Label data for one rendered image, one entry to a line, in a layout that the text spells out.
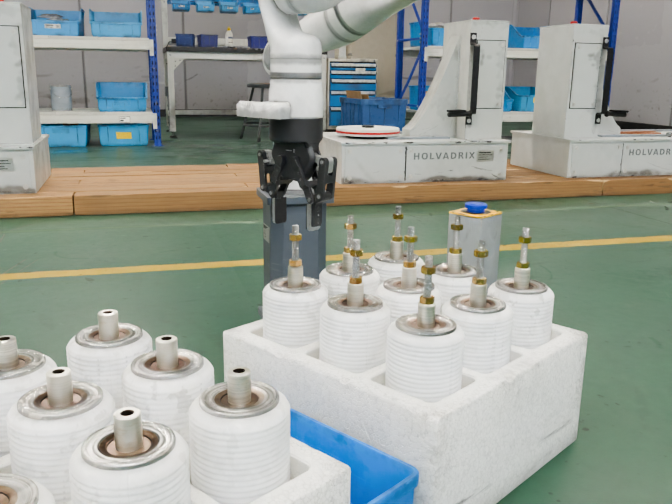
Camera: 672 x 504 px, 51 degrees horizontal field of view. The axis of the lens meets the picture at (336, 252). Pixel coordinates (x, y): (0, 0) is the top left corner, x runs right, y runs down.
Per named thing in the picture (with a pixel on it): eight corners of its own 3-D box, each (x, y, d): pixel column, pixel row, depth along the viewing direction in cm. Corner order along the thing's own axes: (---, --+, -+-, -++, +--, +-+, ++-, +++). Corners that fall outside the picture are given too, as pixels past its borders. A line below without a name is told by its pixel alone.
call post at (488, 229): (439, 372, 135) (447, 213, 127) (459, 361, 140) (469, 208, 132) (470, 383, 130) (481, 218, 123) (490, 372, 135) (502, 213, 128)
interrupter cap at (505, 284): (504, 297, 100) (504, 292, 100) (488, 281, 107) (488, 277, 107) (555, 296, 101) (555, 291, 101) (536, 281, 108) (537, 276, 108)
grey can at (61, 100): (52, 110, 536) (50, 84, 532) (74, 110, 541) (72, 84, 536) (50, 111, 522) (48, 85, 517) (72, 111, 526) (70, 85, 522)
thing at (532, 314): (490, 414, 103) (499, 297, 99) (473, 386, 113) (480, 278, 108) (553, 412, 104) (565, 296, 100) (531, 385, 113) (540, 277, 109)
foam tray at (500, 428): (224, 440, 109) (222, 330, 104) (385, 368, 136) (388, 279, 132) (429, 558, 83) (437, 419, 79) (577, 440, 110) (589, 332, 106)
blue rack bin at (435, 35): (407, 47, 626) (408, 23, 621) (446, 48, 637) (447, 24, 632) (430, 45, 580) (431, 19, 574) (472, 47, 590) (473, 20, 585)
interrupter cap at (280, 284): (280, 297, 98) (280, 293, 98) (262, 283, 105) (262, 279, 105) (329, 291, 101) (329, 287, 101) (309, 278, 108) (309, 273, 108)
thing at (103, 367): (62, 475, 86) (50, 336, 82) (132, 446, 93) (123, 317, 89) (103, 507, 80) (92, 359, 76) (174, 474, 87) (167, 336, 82)
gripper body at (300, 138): (337, 112, 97) (336, 180, 99) (294, 110, 102) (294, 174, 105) (298, 114, 91) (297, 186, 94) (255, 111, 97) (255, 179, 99)
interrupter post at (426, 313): (439, 328, 87) (440, 303, 87) (426, 332, 86) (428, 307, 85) (424, 323, 89) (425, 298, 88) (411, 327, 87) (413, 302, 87)
